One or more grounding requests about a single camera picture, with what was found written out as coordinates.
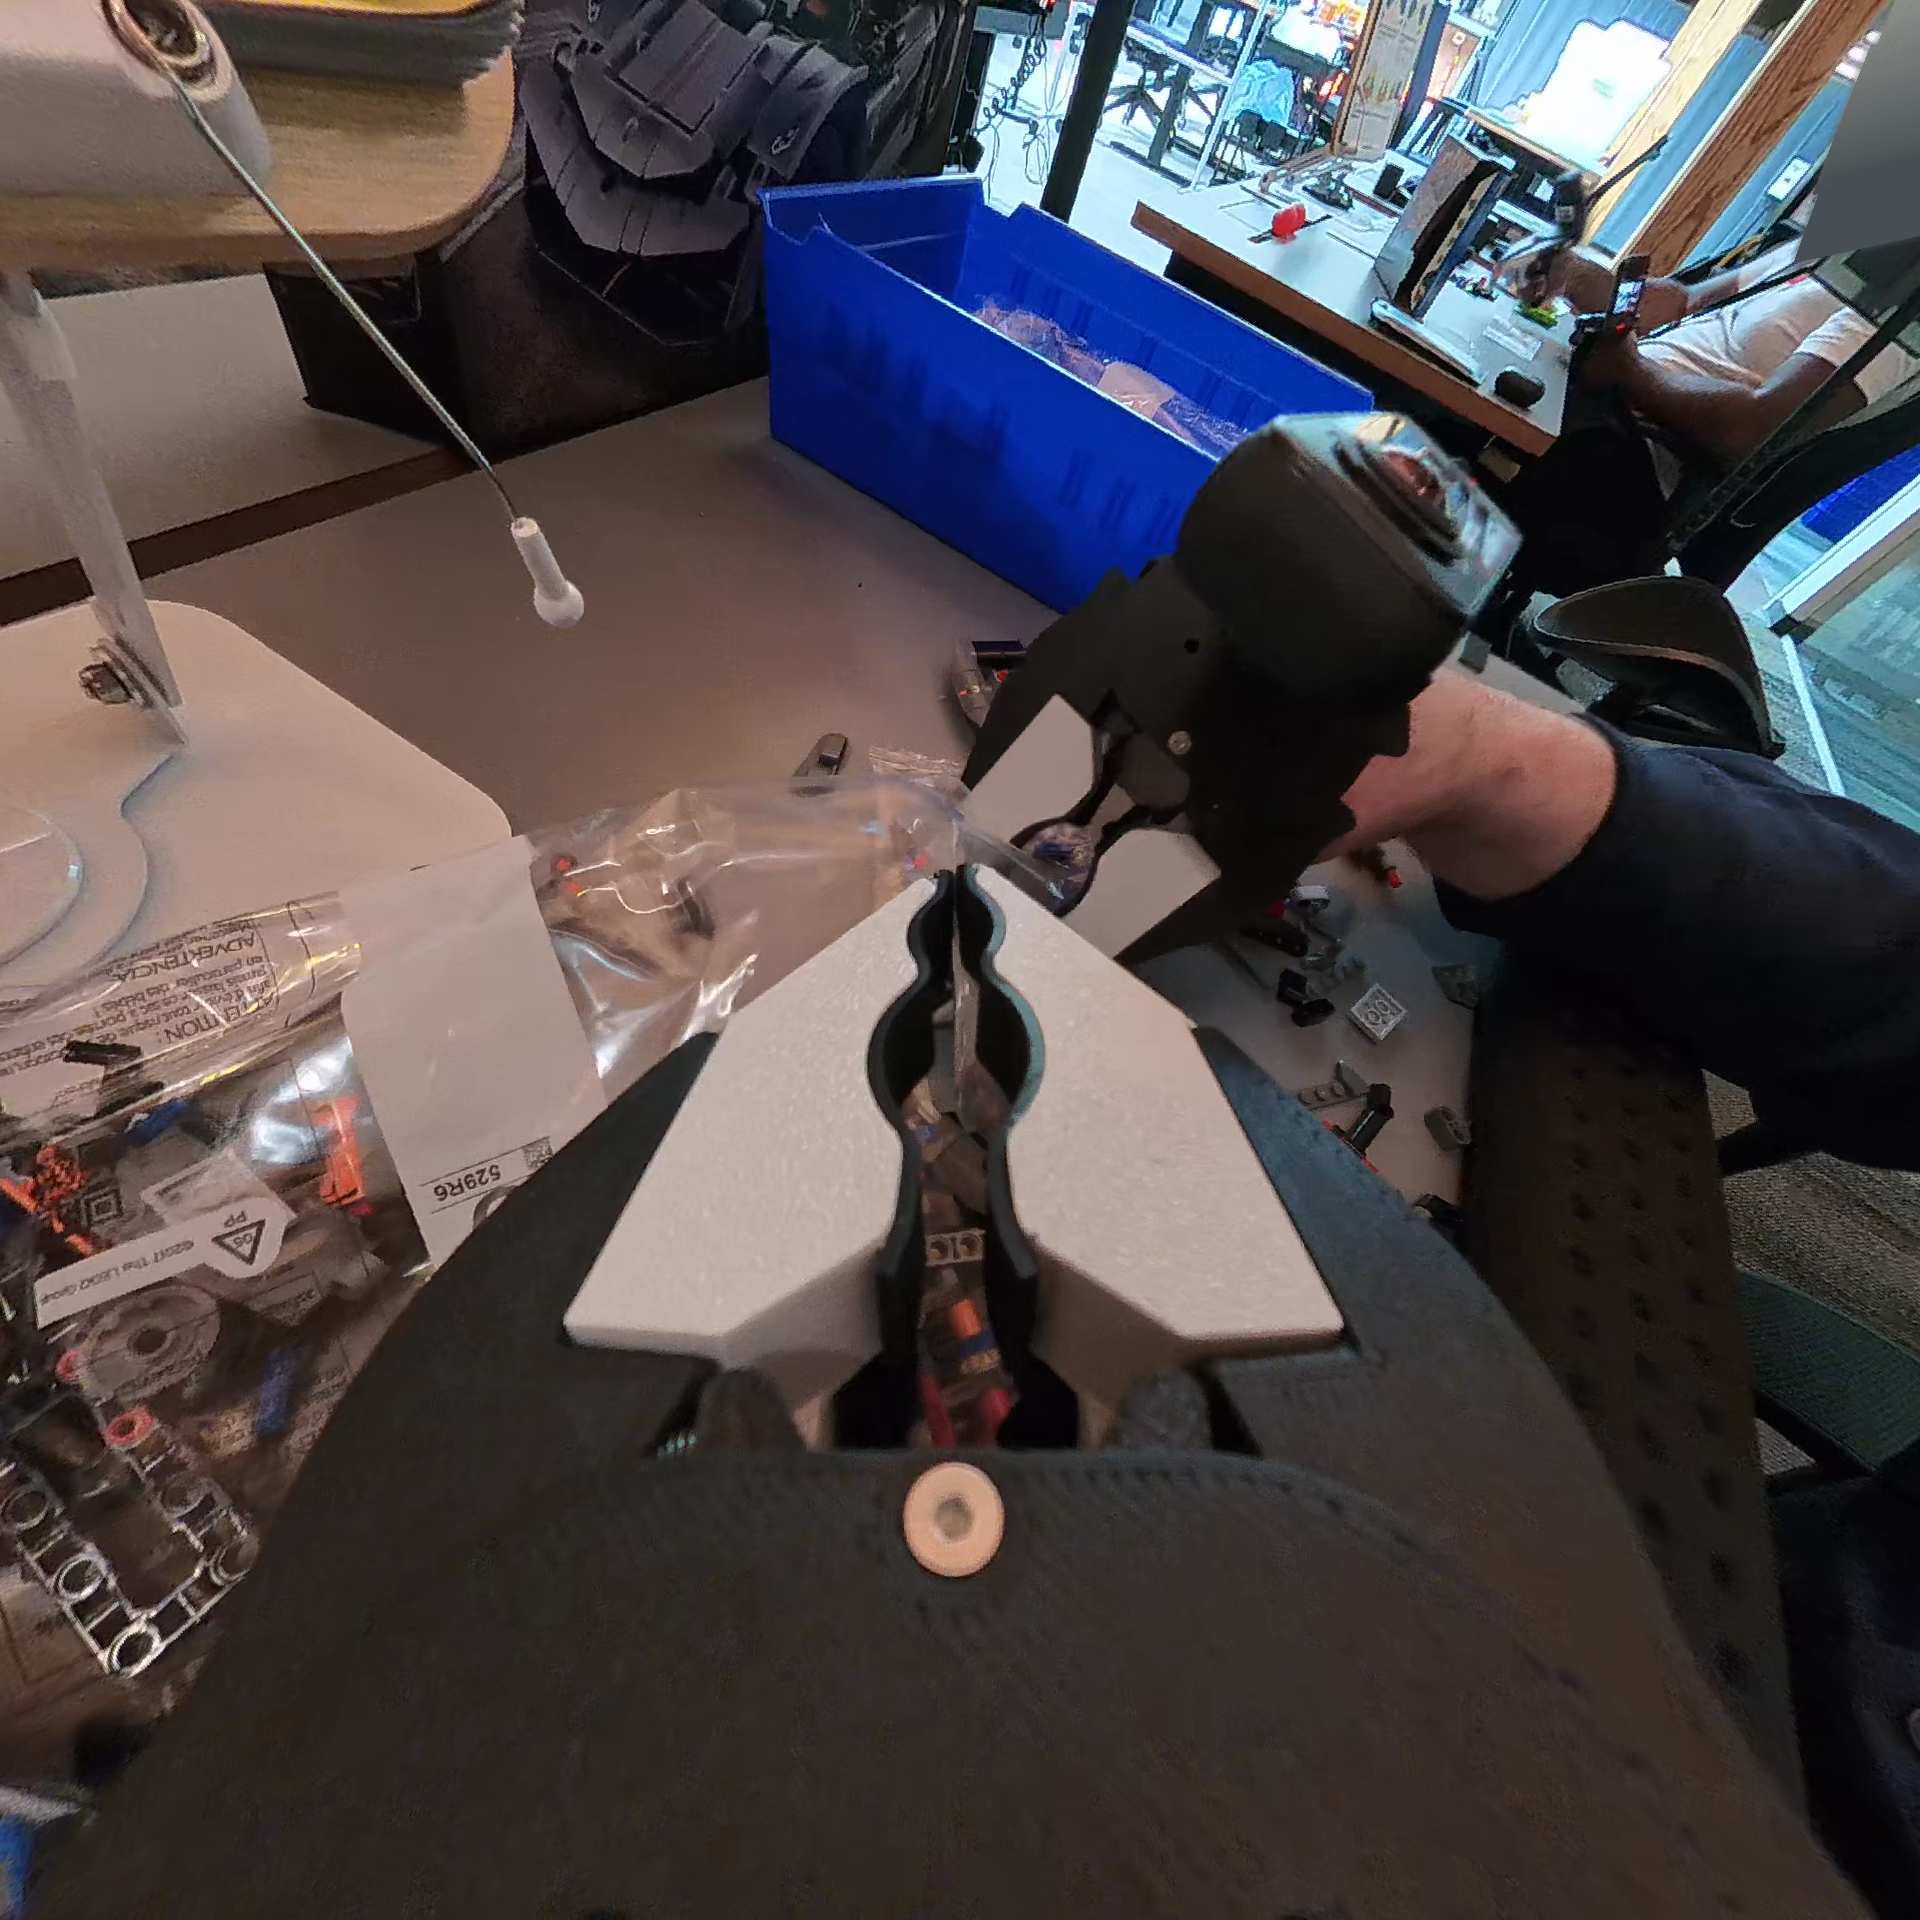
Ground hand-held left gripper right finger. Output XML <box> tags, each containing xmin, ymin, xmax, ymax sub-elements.
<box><xmin>956</xmin><ymin>865</ymin><xmax>1349</xmax><ymax>1451</ymax></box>

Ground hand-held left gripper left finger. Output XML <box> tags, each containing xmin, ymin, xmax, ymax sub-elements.
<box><xmin>562</xmin><ymin>873</ymin><xmax>967</xmax><ymax>1451</ymax></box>

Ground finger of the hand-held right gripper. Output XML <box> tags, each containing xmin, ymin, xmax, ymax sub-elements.
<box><xmin>964</xmin><ymin>696</ymin><xmax>1121</xmax><ymax>860</ymax></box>
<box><xmin>1048</xmin><ymin>811</ymin><xmax>1229</xmax><ymax>961</ymax></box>

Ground person's right forearm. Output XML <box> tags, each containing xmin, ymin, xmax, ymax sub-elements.
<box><xmin>1437</xmin><ymin>717</ymin><xmax>1920</xmax><ymax>1175</ymax></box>

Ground curved grey black lego assembly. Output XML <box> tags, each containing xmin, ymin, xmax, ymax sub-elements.
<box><xmin>949</xmin><ymin>635</ymin><xmax>1041</xmax><ymax>717</ymax></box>

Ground dark bluish grey lego plates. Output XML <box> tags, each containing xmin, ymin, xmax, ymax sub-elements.
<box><xmin>1242</xmin><ymin>876</ymin><xmax>1355</xmax><ymax>965</ymax></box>

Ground clear bag mixed lego pieces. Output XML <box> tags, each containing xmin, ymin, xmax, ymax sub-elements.
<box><xmin>0</xmin><ymin>885</ymin><xmax>440</xmax><ymax>1803</ymax></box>

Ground lego set box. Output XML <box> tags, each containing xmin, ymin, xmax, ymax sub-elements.
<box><xmin>258</xmin><ymin>0</ymin><xmax>979</xmax><ymax>461</ymax></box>

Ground person's right hand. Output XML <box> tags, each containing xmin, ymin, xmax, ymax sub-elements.
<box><xmin>1341</xmin><ymin>673</ymin><xmax>1625</xmax><ymax>903</ymax></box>

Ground wooden table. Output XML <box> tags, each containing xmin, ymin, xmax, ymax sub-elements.
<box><xmin>1130</xmin><ymin>143</ymin><xmax>1581</xmax><ymax>461</ymax></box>

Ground clear bags in bin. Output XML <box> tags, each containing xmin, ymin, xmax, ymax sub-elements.
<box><xmin>973</xmin><ymin>280</ymin><xmax>1281</xmax><ymax>454</ymax></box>

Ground black office chair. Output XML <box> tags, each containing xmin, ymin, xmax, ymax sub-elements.
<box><xmin>1506</xmin><ymin>299</ymin><xmax>1920</xmax><ymax>760</ymax></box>

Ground blue plastic bin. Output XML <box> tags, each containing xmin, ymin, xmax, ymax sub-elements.
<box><xmin>756</xmin><ymin>179</ymin><xmax>1377</xmax><ymax>616</ymax></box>

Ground brown leaning board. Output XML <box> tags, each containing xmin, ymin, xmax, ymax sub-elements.
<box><xmin>1324</xmin><ymin>0</ymin><xmax>1453</xmax><ymax>163</ymax></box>

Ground white rounded board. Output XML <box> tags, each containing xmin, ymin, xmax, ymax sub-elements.
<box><xmin>0</xmin><ymin>599</ymin><xmax>515</xmax><ymax>1024</ymax></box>

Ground dark office chair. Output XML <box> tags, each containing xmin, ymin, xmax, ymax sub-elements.
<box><xmin>1736</xmin><ymin>1276</ymin><xmax>1920</xmax><ymax>1479</ymax></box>

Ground person's dark blue clothing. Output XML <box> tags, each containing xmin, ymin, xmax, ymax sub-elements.
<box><xmin>1768</xmin><ymin>1478</ymin><xmax>1920</xmax><ymax>1920</ymax></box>

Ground white cable plug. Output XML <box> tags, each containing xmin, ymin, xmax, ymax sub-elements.
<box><xmin>139</xmin><ymin>14</ymin><xmax>588</xmax><ymax>634</ymax></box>

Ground black door frame post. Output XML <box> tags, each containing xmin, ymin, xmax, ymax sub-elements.
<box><xmin>1037</xmin><ymin>0</ymin><xmax>1143</xmax><ymax>221</ymax></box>

